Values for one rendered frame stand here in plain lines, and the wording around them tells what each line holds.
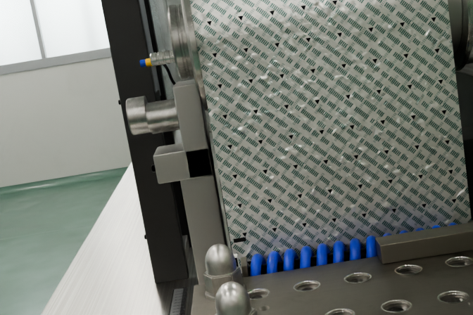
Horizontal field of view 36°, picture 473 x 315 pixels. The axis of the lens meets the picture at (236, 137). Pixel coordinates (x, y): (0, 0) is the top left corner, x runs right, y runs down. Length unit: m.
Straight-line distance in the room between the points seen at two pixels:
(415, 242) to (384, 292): 0.08
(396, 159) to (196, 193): 0.22
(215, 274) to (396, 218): 0.19
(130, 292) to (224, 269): 0.46
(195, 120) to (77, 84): 5.65
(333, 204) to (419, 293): 0.15
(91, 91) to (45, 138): 0.58
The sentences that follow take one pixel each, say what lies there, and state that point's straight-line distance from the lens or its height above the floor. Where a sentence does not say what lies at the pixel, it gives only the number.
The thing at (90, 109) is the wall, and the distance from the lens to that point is 6.41.
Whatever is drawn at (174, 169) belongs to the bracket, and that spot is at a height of 1.12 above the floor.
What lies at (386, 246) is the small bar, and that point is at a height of 1.05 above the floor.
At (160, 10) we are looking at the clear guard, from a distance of 1.73.
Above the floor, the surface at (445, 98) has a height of 1.16.
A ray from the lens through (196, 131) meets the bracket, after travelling 0.77.
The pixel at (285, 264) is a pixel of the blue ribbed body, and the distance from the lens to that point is 0.70.
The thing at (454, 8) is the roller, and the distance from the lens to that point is 0.73.
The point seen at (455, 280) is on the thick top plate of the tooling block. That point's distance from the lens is 0.64.
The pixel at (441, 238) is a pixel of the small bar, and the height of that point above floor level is 1.05.
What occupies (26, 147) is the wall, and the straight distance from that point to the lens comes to 6.59.
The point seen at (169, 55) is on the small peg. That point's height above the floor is 1.24.
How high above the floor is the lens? 1.28
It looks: 10 degrees down
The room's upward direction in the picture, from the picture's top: 9 degrees counter-clockwise
